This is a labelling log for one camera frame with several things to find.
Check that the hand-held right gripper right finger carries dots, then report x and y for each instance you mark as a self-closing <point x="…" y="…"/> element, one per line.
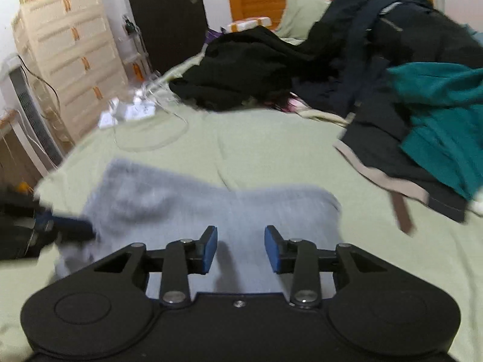
<point x="271" y="249"/>

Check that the pile of dark clothes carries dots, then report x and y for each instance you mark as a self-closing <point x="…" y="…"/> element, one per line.
<point x="377" y="64"/>

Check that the white box with orange tape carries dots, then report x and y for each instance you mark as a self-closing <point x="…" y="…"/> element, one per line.
<point x="247" y="24"/>

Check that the black garment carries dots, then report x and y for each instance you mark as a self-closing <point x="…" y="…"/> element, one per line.
<point x="245" y="68"/>

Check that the grey pants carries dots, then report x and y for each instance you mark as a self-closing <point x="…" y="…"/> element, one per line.
<point x="181" y="203"/>

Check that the white power strip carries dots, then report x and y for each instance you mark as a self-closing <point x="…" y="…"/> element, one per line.
<point x="136" y="110"/>
<point x="109" y="120"/>

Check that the dark door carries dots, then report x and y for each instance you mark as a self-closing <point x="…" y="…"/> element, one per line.
<point x="166" y="22"/>

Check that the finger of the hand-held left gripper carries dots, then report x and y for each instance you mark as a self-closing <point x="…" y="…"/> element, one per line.
<point x="71" y="228"/>

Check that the cream drawer cabinet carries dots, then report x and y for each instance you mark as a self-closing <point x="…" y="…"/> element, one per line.
<point x="71" y="56"/>

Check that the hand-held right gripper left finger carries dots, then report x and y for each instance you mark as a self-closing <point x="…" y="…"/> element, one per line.
<point x="210" y="249"/>

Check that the teal garment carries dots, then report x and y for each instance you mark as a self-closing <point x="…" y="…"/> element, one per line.
<point x="441" y="120"/>

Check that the purple bag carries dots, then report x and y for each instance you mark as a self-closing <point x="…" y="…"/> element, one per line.
<point x="213" y="37"/>

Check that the light green pillow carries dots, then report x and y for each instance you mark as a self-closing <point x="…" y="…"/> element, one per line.
<point x="305" y="11"/>

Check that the white tower fan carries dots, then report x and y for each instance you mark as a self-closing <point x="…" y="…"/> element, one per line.
<point x="34" y="120"/>

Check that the light green bed sheet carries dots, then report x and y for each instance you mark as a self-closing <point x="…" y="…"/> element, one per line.
<point x="271" y="151"/>

